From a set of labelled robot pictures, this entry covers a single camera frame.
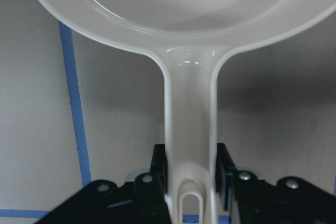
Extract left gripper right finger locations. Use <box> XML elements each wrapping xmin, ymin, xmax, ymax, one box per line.
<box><xmin>215</xmin><ymin>143</ymin><xmax>335</xmax><ymax>223</ymax></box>

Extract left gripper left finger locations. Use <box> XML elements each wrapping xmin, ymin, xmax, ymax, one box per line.
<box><xmin>38</xmin><ymin>144</ymin><xmax>172</xmax><ymax>223</ymax></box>

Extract beige plastic dustpan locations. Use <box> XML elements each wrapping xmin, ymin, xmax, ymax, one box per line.
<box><xmin>39</xmin><ymin>0</ymin><xmax>335</xmax><ymax>223</ymax></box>

